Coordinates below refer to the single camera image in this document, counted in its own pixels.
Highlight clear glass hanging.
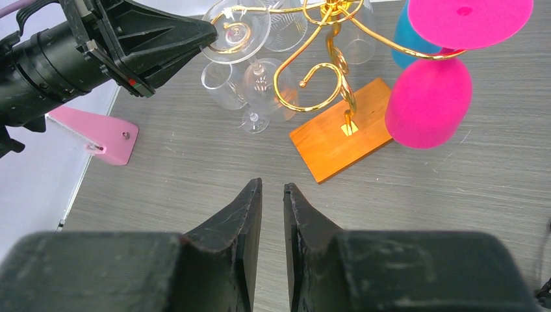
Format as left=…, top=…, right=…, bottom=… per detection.
left=334, top=0, right=376, bottom=65
left=262, top=0, right=308, bottom=52

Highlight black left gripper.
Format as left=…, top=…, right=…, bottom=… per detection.
left=60, top=1, right=218, bottom=98

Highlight orange wooden rack base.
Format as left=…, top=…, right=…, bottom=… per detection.
left=289, top=77, right=392, bottom=184

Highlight pink wine glass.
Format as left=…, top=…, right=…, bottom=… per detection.
left=385, top=1, right=533, bottom=149

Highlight clear wine glass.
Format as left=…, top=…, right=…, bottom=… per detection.
left=202, top=1, right=295, bottom=122
left=201, top=62, right=270, bottom=134

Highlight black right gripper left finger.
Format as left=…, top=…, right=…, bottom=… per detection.
left=1, top=178, right=263, bottom=311

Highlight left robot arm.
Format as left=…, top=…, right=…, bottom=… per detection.
left=1, top=1, right=218, bottom=155

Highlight gold wire wine glass rack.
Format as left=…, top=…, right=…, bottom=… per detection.
left=211, top=0, right=468, bottom=135

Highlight pink wedge stand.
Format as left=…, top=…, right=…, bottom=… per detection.
left=47, top=106, right=139, bottom=166

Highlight clear glass hanging left rear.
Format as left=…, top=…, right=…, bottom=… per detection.
left=262, top=0, right=308, bottom=52

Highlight blue wine glass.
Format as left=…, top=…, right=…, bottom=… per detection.
left=391, top=1, right=441, bottom=69

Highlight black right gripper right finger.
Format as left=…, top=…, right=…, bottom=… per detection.
left=283, top=183, right=540, bottom=311

